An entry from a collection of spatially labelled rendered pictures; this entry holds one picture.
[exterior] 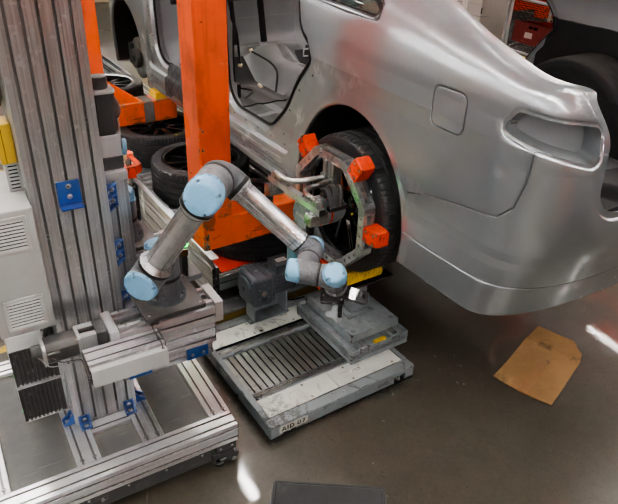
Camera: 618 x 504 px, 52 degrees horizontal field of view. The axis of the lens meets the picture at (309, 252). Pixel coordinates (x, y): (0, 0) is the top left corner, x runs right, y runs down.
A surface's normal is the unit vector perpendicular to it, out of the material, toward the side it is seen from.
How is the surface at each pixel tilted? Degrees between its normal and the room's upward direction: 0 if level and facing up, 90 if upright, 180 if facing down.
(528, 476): 0
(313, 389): 0
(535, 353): 2
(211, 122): 90
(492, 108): 90
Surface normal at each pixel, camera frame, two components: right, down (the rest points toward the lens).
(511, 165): -0.70, 0.34
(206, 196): -0.11, 0.40
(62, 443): 0.04, -0.86
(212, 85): 0.55, 0.44
